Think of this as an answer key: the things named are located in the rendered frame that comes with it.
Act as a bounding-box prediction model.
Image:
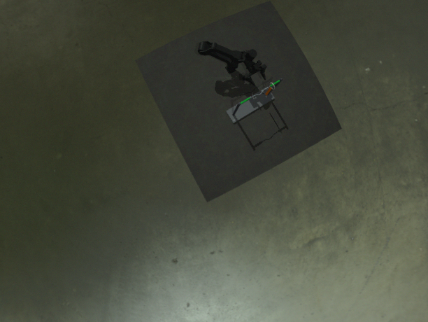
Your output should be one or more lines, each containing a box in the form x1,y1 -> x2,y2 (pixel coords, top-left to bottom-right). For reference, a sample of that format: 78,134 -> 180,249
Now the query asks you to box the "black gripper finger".
260,68 -> 266,80
245,77 -> 255,85

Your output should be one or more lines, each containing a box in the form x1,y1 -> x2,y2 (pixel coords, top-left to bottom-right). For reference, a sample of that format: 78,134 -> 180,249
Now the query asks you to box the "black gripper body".
242,62 -> 267,81

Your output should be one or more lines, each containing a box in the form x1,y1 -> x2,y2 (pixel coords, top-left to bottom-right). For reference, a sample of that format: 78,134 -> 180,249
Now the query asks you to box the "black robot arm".
198,41 -> 262,74

